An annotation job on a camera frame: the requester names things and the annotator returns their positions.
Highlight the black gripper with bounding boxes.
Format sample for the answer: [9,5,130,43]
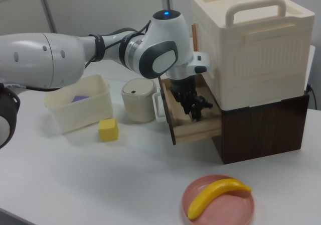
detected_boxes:
[169,75,214,122]

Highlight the yellow toy banana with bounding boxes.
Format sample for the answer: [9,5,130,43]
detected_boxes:
[187,178,252,220]

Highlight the cream mini lidded trash can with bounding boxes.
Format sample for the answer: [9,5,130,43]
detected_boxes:
[121,78,159,123]

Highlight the dark wood cabinet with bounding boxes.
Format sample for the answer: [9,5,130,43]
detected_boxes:
[210,89,309,165]

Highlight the orange latch tab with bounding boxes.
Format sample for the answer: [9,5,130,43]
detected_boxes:
[191,23,198,52]

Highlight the cream plastic storage box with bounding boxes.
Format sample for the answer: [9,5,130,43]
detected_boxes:
[190,0,315,110]

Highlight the yellow foam cube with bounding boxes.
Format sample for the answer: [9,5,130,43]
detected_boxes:
[97,118,119,142]

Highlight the pink plate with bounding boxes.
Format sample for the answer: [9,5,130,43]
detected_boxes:
[182,174,255,225]

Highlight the cream plastic open bin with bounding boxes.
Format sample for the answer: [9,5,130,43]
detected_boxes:
[43,74,113,135]

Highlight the purple flat block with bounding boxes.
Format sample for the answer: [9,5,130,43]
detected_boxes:
[70,94,90,103]

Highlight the wooden drawer with white handle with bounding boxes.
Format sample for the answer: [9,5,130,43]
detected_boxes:
[151,73,223,145]

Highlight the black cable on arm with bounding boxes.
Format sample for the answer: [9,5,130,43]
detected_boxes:
[84,21,151,69]

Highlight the black cable by cabinet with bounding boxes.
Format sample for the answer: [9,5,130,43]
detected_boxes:
[305,83,318,110]

